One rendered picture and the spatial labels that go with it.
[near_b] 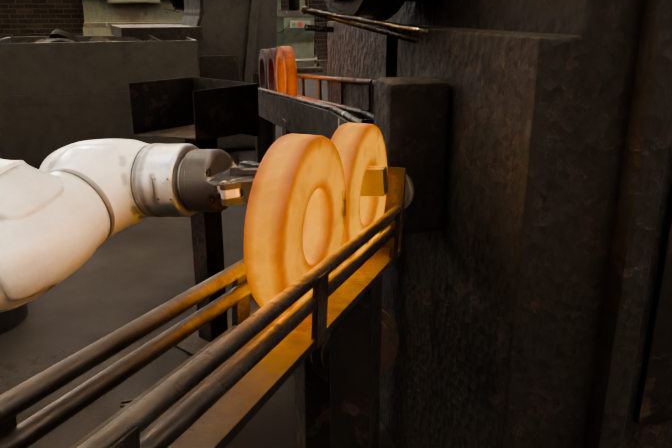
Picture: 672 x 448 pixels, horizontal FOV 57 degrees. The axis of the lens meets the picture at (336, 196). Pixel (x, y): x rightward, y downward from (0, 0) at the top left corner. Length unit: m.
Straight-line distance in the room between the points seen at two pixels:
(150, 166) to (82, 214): 0.10
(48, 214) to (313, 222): 0.28
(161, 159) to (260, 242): 0.30
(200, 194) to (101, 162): 0.12
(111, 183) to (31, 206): 0.11
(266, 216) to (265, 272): 0.04
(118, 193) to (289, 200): 0.33
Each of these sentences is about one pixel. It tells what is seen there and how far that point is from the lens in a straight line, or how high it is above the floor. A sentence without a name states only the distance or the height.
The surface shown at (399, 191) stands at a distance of 0.75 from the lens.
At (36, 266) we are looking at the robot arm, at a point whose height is 0.66.
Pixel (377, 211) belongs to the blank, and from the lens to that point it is 0.72.
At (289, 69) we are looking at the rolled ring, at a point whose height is 0.74.
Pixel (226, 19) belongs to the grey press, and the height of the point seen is 0.84.
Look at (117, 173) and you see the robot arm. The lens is 0.77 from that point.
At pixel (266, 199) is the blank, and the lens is 0.47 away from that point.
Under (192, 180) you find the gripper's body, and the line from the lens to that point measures 0.73.
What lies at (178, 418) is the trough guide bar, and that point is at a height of 0.70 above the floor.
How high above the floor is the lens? 0.90
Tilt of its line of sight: 17 degrees down
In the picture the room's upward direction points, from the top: straight up
